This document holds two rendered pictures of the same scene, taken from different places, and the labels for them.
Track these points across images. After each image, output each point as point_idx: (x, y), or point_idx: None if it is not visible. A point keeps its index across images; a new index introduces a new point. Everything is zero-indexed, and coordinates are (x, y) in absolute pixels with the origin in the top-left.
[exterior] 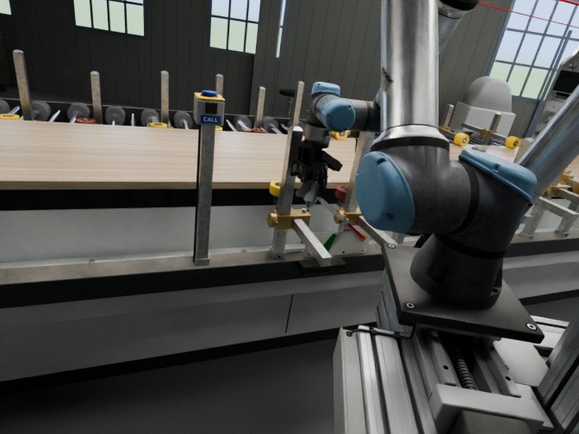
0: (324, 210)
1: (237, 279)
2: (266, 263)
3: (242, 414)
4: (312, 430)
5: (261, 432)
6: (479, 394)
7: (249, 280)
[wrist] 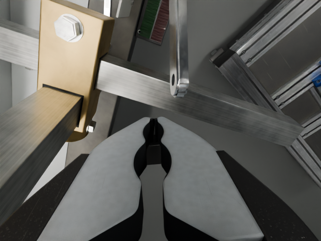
0: None
1: (112, 125)
2: (117, 97)
3: (147, 54)
4: (190, 10)
5: (167, 49)
6: None
7: (117, 108)
